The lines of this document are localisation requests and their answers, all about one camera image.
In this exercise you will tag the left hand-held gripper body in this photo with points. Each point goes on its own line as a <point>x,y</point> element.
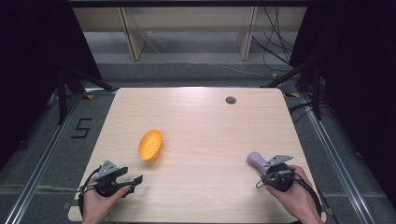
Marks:
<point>106,169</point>

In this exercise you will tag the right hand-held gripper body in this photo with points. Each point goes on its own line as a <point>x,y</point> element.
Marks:
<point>280,179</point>

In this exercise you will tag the light purple plastic toy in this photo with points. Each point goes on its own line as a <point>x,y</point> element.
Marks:
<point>257,161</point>

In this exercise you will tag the person's right hand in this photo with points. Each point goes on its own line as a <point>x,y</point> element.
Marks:
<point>295,197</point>

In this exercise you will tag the person's left hand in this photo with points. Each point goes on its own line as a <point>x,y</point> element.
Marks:
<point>99,203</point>

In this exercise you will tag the orange plastic bowl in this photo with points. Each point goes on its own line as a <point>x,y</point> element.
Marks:
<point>150,145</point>

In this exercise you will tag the black tape floor numeral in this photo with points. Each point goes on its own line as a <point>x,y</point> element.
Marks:
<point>81,128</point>

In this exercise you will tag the yellow black floor tape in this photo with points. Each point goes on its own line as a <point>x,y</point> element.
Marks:
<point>89,97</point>
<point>291,94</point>

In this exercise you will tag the black metal stand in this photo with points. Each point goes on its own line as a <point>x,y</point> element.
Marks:
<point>63,93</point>
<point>316,90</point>

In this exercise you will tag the dark curtain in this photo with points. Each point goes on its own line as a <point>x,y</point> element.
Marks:
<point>31,62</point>
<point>358,77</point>

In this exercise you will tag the light wooden shelf unit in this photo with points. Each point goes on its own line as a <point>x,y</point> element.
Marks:
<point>186,18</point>

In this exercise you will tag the aluminium floor rail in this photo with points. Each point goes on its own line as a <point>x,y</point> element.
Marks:
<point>43,158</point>
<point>336,155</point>

